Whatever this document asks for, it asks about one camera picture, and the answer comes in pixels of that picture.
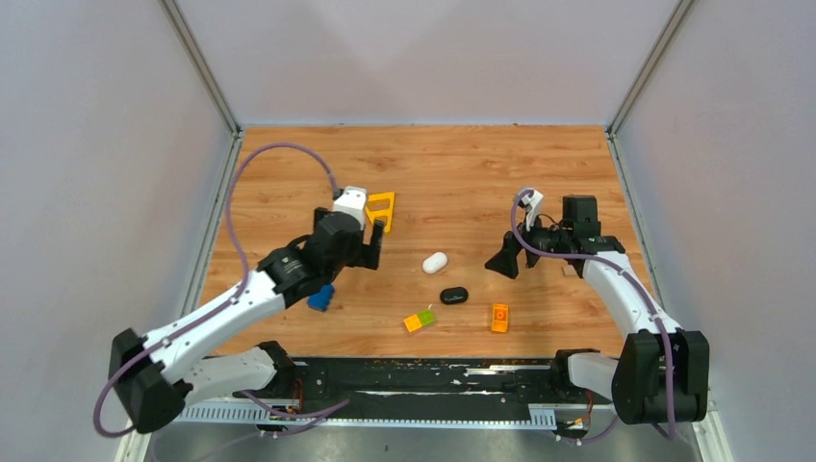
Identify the black earbud charging case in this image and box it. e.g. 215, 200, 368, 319
440, 287, 469, 305

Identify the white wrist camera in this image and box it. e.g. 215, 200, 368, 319
517, 187, 544, 231
331, 186, 368, 230

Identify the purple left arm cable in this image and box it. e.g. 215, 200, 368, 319
92, 142, 352, 439

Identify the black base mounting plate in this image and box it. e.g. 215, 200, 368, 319
252, 356, 611, 419

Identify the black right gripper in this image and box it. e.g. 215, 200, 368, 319
484, 207, 571, 278

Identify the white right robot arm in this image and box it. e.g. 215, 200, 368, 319
485, 188, 710, 432

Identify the orange green toy brick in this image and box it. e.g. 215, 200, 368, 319
403, 309, 436, 332

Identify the blue toy brick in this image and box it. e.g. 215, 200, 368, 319
307, 285, 336, 312

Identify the white earbud charging case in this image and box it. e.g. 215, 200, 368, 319
421, 251, 448, 274

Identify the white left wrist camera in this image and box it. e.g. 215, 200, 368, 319
331, 186, 368, 230

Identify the orange arch toy block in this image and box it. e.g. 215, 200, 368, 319
491, 303, 509, 333

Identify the yellow triangular toy block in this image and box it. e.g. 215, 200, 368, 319
365, 192, 395, 234

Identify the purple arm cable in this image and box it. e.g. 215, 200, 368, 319
510, 187, 678, 441
92, 142, 352, 439

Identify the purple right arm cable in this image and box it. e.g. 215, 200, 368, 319
510, 187, 678, 441

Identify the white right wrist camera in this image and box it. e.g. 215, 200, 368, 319
517, 187, 544, 231

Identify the white slotted cable duct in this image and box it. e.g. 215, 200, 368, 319
175, 401, 557, 430

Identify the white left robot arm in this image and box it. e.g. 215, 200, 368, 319
97, 207, 386, 434

